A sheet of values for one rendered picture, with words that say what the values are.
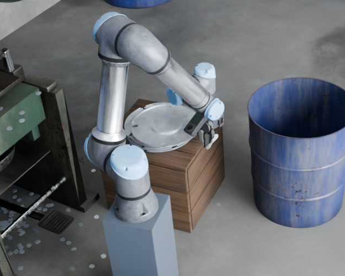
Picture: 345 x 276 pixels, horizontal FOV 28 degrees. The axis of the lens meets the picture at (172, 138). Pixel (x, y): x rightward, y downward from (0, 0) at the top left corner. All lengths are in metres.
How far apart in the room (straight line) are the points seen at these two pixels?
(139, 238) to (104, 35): 0.68
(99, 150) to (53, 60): 1.94
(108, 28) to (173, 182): 0.83
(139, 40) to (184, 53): 2.02
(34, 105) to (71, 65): 1.41
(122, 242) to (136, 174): 0.29
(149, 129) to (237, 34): 1.57
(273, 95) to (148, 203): 0.88
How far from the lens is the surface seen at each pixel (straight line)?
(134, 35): 2.05
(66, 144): 2.82
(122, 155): 2.21
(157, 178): 2.75
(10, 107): 2.62
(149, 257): 2.37
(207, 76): 2.44
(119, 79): 2.18
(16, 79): 2.51
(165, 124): 2.79
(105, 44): 2.13
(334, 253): 2.81
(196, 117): 2.53
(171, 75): 2.13
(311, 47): 4.07
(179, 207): 2.80
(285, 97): 2.94
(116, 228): 2.33
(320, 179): 2.72
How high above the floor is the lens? 2.04
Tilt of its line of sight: 37 degrees down
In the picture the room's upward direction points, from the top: 6 degrees counter-clockwise
